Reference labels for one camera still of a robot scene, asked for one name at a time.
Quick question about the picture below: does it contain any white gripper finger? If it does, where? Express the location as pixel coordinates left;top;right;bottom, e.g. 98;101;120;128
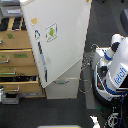
90;116;101;128

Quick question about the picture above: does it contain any white fridge door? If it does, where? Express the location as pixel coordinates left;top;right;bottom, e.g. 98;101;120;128
19;0;93;89

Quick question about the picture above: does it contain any lower fridge drawer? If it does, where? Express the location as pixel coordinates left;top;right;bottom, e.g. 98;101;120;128
45;79;79;99

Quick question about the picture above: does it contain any fridge drawer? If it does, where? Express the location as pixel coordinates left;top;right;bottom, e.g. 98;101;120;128
45;79;79;99
59;57;83;80

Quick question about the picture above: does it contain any upper fridge drawer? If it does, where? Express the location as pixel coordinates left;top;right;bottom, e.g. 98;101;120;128
59;57;83;80

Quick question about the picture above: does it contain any white blue robot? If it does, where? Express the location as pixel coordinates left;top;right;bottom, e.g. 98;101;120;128
92;34;128;106

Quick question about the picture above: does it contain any wooden drawer cabinet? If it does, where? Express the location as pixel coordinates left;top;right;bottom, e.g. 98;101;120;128
0;17;45;97

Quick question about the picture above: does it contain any grey tray under cabinet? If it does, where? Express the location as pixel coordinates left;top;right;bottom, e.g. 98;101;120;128
2;94;19;104

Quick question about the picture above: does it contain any white refrigerator body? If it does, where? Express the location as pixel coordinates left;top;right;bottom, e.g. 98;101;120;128
23;0;93;100

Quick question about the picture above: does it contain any green android sticker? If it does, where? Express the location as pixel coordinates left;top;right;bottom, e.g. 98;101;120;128
45;23;57;42

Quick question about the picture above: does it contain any grey box on cabinet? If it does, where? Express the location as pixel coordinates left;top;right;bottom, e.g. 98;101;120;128
0;6;23;17

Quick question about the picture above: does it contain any coiled grey cable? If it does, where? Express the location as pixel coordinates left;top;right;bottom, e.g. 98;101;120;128
78;43;100;94

